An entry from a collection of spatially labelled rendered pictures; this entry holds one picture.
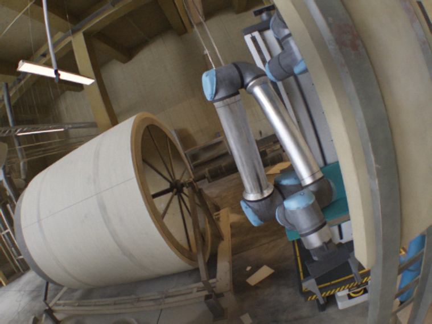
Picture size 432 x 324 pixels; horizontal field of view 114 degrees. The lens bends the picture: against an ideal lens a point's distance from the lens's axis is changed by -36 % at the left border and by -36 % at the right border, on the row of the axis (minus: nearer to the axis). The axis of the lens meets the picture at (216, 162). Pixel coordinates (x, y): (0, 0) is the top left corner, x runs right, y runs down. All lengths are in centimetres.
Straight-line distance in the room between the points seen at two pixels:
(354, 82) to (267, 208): 82
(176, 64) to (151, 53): 151
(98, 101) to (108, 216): 546
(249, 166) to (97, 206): 119
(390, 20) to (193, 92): 1012
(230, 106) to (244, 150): 19
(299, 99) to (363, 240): 99
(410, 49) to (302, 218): 49
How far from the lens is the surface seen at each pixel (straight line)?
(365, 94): 24
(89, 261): 205
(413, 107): 33
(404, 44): 34
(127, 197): 154
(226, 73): 85
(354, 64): 24
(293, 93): 122
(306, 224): 63
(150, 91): 1084
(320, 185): 78
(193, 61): 1064
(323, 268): 69
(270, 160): 213
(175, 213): 308
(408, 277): 68
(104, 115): 671
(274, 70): 78
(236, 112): 85
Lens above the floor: 134
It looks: 9 degrees down
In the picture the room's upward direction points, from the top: 23 degrees counter-clockwise
